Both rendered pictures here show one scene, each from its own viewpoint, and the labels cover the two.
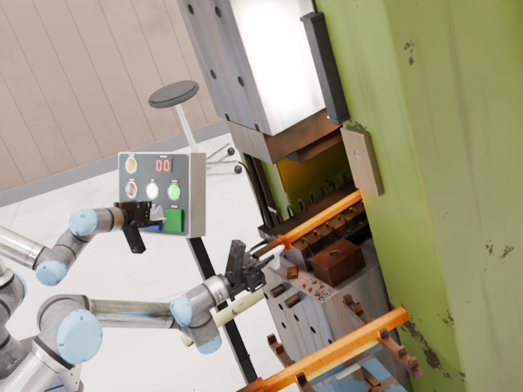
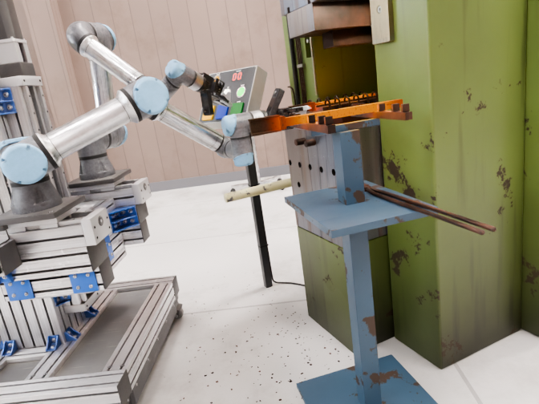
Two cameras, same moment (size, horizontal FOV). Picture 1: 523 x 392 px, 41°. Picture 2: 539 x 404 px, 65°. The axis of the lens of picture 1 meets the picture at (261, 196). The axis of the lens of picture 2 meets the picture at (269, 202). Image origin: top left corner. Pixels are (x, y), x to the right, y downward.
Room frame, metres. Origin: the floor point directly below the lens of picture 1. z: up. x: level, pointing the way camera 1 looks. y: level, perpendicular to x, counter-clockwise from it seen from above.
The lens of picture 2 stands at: (0.01, 0.17, 1.10)
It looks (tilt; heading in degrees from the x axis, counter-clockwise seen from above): 15 degrees down; 1
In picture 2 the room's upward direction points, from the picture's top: 8 degrees counter-clockwise
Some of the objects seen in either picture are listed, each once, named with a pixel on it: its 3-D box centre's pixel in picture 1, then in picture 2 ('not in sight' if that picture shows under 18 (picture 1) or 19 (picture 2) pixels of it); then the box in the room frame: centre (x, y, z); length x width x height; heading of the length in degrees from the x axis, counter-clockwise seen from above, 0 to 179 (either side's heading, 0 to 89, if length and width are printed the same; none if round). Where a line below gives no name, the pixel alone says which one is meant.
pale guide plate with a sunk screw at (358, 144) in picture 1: (362, 160); (381, 15); (1.53, -0.26, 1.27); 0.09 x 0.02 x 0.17; 24
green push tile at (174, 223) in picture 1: (174, 220); (237, 111); (2.08, 0.30, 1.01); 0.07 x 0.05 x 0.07; 49
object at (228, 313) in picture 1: (236, 308); (266, 187); (2.04, 0.21, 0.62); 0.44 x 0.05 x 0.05; 114
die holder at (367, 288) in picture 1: (372, 288); (367, 170); (1.80, -0.24, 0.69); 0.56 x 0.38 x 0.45; 114
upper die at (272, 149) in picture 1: (308, 108); (345, 18); (1.85, -0.21, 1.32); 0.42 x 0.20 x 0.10; 114
